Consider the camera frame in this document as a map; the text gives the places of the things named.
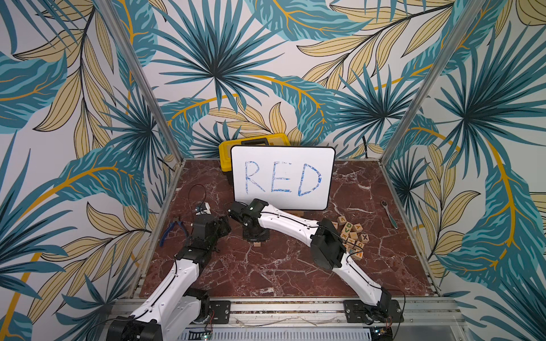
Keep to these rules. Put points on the aluminium front rail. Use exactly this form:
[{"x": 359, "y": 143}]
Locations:
[{"x": 425, "y": 318}]

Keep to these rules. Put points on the wooden block green V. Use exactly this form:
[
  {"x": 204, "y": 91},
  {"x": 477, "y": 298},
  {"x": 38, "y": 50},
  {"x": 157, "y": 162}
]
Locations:
[{"x": 348, "y": 227}]

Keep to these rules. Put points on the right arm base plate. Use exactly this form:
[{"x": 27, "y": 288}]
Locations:
[{"x": 358, "y": 312}]

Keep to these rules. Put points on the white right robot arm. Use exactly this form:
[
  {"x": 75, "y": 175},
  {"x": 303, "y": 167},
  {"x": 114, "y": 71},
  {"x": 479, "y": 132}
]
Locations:
[{"x": 328, "y": 252}]

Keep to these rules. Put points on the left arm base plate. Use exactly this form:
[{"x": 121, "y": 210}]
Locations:
[{"x": 215, "y": 312}]

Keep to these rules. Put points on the teal handled ratchet wrench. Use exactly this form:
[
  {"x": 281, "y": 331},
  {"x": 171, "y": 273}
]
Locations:
[{"x": 388, "y": 213}]

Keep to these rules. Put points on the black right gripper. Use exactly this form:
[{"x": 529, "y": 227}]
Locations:
[{"x": 248, "y": 230}]

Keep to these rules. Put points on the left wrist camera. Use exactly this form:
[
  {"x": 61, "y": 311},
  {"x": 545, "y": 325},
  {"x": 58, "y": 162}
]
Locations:
[{"x": 203, "y": 209}]

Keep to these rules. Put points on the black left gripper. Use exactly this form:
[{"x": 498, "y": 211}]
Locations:
[{"x": 223, "y": 225}]

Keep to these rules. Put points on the whiteboard with RED text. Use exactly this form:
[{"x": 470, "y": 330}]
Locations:
[{"x": 287, "y": 177}]

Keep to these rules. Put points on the wooden block letter H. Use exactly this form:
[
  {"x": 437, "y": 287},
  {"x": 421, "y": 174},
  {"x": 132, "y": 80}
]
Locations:
[{"x": 357, "y": 255}]

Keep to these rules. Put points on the blue handled pliers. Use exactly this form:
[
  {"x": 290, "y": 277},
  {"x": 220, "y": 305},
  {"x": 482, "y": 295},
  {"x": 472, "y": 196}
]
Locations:
[{"x": 174, "y": 226}]

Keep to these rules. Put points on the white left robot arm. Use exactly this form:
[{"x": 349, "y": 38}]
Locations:
[{"x": 175, "y": 304}]

